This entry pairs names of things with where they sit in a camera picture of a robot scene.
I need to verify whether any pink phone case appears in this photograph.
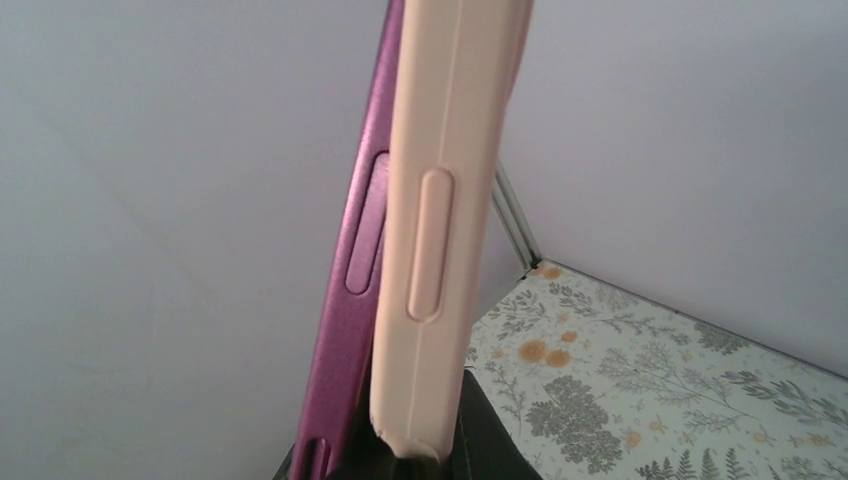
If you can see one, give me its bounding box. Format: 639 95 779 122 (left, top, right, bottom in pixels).
369 0 533 463

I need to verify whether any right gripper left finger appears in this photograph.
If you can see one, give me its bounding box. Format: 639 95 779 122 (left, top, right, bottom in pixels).
271 397 399 480

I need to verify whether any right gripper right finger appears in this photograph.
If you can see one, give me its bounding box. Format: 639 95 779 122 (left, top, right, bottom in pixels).
450 370 542 480

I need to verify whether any floral patterned table mat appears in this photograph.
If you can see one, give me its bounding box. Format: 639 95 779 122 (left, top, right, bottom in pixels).
467 263 847 479

